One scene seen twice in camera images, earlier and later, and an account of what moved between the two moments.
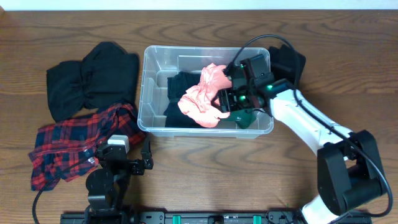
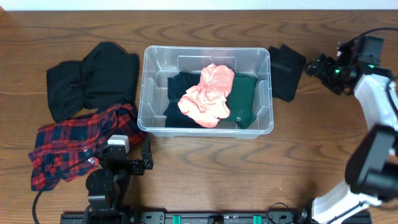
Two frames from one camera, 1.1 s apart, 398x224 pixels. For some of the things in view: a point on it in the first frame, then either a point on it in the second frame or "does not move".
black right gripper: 229,101 → 321,71
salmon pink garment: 200,101 does not move
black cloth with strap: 283,64 does not move
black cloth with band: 176,87 does not move
